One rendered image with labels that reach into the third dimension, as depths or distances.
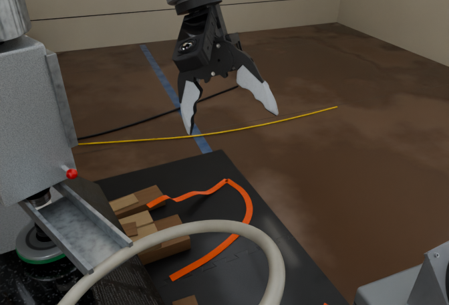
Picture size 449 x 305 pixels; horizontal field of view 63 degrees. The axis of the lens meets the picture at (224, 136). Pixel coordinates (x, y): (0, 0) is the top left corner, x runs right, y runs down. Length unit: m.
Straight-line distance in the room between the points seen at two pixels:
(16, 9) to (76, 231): 0.58
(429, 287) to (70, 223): 0.97
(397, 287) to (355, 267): 1.18
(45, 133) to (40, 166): 0.10
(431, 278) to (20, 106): 1.13
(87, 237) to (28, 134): 0.32
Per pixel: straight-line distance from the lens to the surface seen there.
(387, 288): 1.30
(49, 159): 1.18
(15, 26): 1.02
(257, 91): 0.56
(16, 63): 1.05
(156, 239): 0.99
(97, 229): 1.11
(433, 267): 1.10
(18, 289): 1.40
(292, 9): 7.19
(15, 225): 1.62
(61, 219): 1.18
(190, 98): 0.58
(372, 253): 2.59
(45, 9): 6.16
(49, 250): 1.38
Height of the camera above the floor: 1.82
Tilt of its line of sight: 31 degrees down
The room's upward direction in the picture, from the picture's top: straight up
